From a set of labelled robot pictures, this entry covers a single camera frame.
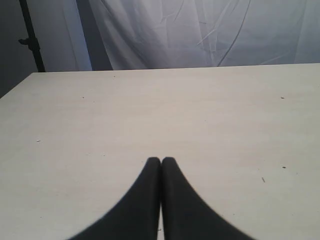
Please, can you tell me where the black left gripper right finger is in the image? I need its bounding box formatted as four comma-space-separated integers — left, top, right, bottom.
161, 157, 252, 240

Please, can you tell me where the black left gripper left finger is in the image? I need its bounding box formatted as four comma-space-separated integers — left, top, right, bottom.
71, 157, 161, 240

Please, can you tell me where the white backdrop cloth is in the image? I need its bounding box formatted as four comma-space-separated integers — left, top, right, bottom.
29, 0, 320, 72

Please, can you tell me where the black light stand pole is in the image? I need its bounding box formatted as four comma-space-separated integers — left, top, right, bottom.
18, 0, 46, 73

